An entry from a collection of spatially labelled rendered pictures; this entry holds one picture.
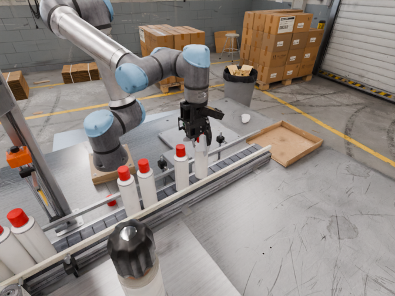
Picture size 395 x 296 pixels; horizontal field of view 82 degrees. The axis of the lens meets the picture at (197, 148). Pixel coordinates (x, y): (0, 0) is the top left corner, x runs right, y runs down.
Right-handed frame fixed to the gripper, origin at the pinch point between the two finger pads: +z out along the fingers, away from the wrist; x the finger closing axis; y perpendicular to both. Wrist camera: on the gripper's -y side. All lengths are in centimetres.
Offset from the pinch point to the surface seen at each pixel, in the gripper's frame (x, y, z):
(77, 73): -421, -28, 87
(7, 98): -11, 47, -28
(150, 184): 2.7, 22.3, 3.4
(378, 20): -103, -414, -5
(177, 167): 1.4, 11.1, 2.7
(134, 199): 2.3, 28.2, 6.9
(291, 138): 0, -63, 20
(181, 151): 1.7, 9.6, -3.9
